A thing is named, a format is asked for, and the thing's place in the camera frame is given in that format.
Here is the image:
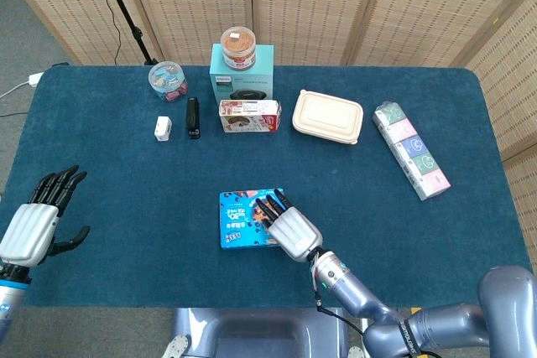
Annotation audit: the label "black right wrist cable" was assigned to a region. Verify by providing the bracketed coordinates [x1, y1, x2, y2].
[314, 290, 433, 358]

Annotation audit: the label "white red cake mix box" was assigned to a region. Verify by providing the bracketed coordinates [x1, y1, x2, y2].
[218, 99, 283, 134]

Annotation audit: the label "white power cable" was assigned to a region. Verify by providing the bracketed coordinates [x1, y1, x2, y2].
[0, 80, 31, 100]

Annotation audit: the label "teal Philips product box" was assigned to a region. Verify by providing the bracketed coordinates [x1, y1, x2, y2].
[208, 43, 275, 112]

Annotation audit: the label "blue cookie box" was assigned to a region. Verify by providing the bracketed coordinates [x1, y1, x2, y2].
[218, 188, 290, 252]

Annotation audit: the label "blue felt table cloth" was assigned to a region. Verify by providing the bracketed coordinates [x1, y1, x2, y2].
[0, 65, 521, 309]

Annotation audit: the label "clear jar with brown snacks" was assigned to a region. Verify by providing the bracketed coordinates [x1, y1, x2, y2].
[220, 26, 257, 70]

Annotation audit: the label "white power adapter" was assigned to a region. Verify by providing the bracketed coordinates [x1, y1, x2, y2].
[154, 116, 173, 142]

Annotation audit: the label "beige lidded food container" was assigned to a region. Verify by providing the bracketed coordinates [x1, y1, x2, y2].
[291, 89, 365, 147]

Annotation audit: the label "clear jar of binder clips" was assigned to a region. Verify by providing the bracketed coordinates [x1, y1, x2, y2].
[147, 60, 189, 104]

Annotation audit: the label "multicolour tissue pack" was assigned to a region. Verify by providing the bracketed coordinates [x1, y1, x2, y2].
[373, 101, 452, 201]

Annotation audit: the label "multicoloured right wrist wires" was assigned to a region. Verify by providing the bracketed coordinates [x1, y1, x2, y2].
[309, 251, 326, 292]

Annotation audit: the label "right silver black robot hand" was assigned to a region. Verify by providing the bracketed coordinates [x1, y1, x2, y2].
[251, 188, 325, 262]

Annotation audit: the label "black stapler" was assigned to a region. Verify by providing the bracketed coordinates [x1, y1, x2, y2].
[185, 97, 202, 141]

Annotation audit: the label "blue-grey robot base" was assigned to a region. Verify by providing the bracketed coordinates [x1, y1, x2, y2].
[161, 307, 366, 358]

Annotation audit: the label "bamboo folding screen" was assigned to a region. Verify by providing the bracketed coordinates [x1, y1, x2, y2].
[0, 0, 537, 208]

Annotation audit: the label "black tripod stand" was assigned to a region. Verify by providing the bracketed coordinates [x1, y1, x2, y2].
[92, 0, 159, 66]

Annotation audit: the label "thin black hanging cable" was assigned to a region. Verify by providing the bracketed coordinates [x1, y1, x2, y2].
[86, 0, 123, 66]

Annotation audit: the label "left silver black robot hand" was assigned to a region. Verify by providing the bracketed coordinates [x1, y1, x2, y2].
[0, 164, 91, 267]

